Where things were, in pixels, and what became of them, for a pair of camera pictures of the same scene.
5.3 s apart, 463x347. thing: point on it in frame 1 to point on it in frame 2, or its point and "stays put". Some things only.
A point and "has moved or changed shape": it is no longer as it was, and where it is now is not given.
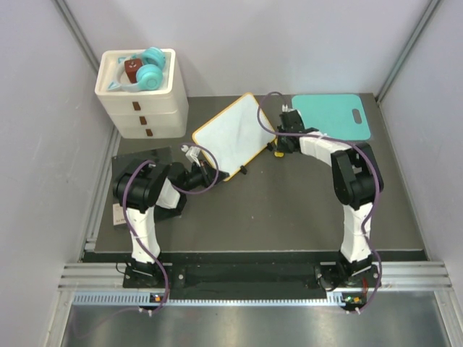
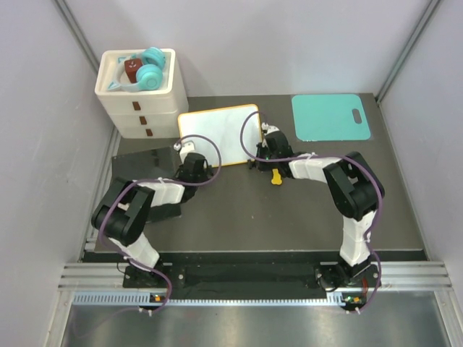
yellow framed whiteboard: x=235 y=137 has moved or changed shape
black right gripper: x=281 y=147 to x=260 y=167
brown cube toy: x=131 y=67 stays put
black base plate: x=253 y=280 stays put
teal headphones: x=150 y=76 stays put
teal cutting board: x=338 y=116 stays put
